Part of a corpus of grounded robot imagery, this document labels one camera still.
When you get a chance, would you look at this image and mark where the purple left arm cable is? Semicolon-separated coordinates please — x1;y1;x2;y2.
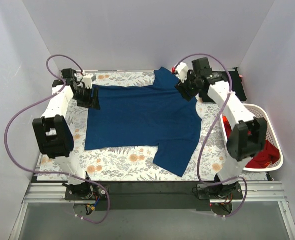
5;54;112;224

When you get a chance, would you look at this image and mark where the red t shirt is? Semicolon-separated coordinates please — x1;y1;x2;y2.
223;117;280;168

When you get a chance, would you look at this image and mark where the aluminium frame rail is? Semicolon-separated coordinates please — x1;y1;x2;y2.
23;181;288;203

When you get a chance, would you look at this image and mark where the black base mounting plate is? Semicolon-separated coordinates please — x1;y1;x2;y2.
63;181;244;212

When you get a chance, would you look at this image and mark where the white perforated laundry basket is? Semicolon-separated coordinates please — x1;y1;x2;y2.
219;103;284;173

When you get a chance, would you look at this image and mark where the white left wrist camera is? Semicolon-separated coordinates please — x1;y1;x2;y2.
81;73;96;90

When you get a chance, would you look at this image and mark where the folded black t shirt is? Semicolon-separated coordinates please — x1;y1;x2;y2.
198;70;247;103

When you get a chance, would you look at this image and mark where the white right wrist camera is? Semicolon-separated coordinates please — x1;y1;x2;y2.
172;62;189;83

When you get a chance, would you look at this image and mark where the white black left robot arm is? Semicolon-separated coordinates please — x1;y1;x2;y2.
32;68;101;200

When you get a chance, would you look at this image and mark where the blue t shirt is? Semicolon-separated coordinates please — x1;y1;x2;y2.
85;67;202;177

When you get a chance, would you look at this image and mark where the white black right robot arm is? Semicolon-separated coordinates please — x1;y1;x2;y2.
172;53;268;199

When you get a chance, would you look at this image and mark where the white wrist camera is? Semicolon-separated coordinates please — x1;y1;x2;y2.
81;73;96;90
172;62;189;83

